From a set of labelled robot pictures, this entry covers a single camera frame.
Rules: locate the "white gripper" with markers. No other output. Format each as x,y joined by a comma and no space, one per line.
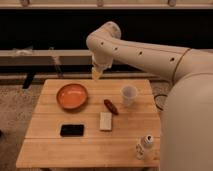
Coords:
99,65

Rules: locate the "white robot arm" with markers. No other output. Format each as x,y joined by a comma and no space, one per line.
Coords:
169,62

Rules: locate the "white ceramic cup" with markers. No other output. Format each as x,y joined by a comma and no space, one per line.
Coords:
128,93

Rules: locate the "orange ceramic bowl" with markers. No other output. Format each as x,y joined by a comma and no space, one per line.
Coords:
72,96

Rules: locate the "dark red oblong object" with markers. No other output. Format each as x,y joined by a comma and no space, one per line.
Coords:
111,107

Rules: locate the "white rectangular block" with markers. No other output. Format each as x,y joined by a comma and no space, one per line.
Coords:
105,121

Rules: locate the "wooden table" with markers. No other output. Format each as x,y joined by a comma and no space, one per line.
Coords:
44,147

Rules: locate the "black rectangular phone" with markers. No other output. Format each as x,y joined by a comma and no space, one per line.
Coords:
68,130

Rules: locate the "white small bottle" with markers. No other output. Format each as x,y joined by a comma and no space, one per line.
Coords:
144,147

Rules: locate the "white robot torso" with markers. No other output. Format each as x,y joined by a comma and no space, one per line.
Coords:
186,141

